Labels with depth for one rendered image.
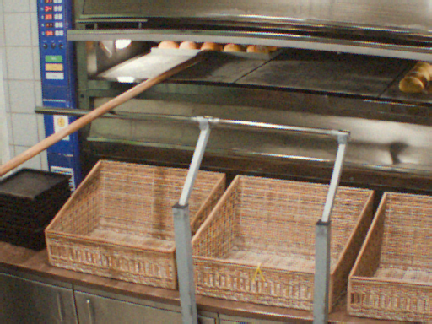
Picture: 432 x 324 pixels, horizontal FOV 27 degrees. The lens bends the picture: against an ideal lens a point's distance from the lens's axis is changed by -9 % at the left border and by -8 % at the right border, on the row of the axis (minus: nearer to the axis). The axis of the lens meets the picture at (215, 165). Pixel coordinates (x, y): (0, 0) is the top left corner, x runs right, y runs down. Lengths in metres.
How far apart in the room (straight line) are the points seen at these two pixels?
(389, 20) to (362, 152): 0.52
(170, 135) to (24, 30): 0.81
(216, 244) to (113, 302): 0.45
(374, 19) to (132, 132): 1.12
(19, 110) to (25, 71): 0.19
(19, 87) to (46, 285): 0.94
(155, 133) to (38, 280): 0.76
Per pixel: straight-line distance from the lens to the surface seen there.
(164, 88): 3.69
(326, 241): 2.93
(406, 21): 3.26
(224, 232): 3.58
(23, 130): 4.13
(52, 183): 3.84
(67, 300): 3.61
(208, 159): 3.70
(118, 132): 3.83
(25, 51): 4.02
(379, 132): 3.43
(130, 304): 3.44
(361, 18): 3.31
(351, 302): 3.14
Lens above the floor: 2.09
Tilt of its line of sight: 19 degrees down
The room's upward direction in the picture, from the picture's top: 3 degrees counter-clockwise
